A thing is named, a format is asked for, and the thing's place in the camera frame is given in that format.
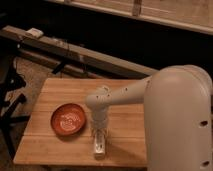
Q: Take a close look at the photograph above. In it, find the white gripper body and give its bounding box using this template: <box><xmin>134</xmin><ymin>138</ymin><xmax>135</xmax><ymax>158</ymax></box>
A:
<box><xmin>91</xmin><ymin>108</ymin><xmax>108</xmax><ymax>130</ymax></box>

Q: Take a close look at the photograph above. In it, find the black tripod stand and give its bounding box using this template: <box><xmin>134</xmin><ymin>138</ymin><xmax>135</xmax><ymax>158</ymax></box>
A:
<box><xmin>0</xmin><ymin>53</ymin><xmax>31</xmax><ymax>159</ymax></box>

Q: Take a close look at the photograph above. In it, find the orange ceramic bowl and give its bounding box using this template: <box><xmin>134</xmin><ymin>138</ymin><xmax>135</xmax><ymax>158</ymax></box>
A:
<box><xmin>50</xmin><ymin>103</ymin><xmax>86</xmax><ymax>136</ymax></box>

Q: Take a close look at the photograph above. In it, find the long wooden beam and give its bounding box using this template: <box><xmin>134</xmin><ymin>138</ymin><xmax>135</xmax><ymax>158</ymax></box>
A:
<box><xmin>0</xmin><ymin>26</ymin><xmax>157</xmax><ymax>78</ymax></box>

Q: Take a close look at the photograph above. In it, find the small clear plastic bottle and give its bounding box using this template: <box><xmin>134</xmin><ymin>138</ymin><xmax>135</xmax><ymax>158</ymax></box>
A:
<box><xmin>94</xmin><ymin>130</ymin><xmax>106</xmax><ymax>158</ymax></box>

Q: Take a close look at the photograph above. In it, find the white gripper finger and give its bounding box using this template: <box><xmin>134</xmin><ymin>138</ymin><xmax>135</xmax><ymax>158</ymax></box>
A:
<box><xmin>102</xmin><ymin>128</ymin><xmax>109</xmax><ymax>138</ymax></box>
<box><xmin>91</xmin><ymin>128</ymin><xmax>97</xmax><ymax>138</ymax></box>

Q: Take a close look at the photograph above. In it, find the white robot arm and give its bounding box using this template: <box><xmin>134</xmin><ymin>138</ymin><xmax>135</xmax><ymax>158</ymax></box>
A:
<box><xmin>86</xmin><ymin>65</ymin><xmax>213</xmax><ymax>171</ymax></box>

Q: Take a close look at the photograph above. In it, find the small white box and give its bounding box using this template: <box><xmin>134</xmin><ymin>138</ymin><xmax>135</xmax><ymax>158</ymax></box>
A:
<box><xmin>26</xmin><ymin>28</ymin><xmax>43</xmax><ymax>38</ymax></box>

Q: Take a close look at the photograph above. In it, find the wooden shelf ledge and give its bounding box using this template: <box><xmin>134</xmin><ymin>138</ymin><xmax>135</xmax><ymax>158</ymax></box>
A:
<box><xmin>47</xmin><ymin>0</ymin><xmax>213</xmax><ymax>35</ymax></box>

